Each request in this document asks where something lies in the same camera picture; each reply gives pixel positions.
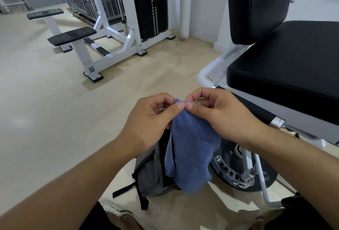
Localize person's right hand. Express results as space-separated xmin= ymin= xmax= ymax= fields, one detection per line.
xmin=185 ymin=88 xmax=270 ymax=148

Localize person's left hand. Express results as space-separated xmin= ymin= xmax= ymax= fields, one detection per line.
xmin=116 ymin=92 xmax=186 ymax=153

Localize grey backpack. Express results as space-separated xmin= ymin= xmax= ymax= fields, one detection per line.
xmin=112 ymin=129 xmax=186 ymax=211

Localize blue towel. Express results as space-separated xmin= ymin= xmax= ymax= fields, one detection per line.
xmin=164 ymin=98 xmax=222 ymax=195

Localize person's left forearm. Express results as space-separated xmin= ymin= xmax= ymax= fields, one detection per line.
xmin=0 ymin=137 xmax=133 ymax=230

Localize person's right forearm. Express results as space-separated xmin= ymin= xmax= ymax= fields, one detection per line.
xmin=251 ymin=126 xmax=339 ymax=230

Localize person's white left shoe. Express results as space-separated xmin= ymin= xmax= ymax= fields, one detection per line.
xmin=100 ymin=199 xmax=136 ymax=220

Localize person's black shorts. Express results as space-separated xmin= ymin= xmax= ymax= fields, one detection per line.
xmin=79 ymin=195 xmax=333 ymax=230

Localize black seat pad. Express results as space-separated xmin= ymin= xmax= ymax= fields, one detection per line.
xmin=226 ymin=20 xmax=339 ymax=126

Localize white lever with black grip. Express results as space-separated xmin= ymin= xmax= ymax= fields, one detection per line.
xmin=253 ymin=153 xmax=285 ymax=208

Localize black backrest pad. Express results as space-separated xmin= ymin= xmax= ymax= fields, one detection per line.
xmin=225 ymin=0 xmax=292 ymax=45

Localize black weight stack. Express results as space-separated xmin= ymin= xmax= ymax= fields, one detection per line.
xmin=133 ymin=0 xmax=169 ymax=42

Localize black bench pad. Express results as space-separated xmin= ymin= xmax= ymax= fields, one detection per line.
xmin=47 ymin=26 xmax=97 ymax=47
xmin=26 ymin=8 xmax=65 ymax=21

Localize white vertical pipe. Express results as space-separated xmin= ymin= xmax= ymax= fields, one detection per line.
xmin=179 ymin=0 xmax=194 ymax=41

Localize black handle grip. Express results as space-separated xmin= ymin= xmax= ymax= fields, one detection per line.
xmin=212 ymin=84 xmax=285 ymax=130

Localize white weight machine frame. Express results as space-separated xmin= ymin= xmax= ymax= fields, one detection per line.
xmin=47 ymin=0 xmax=176 ymax=83

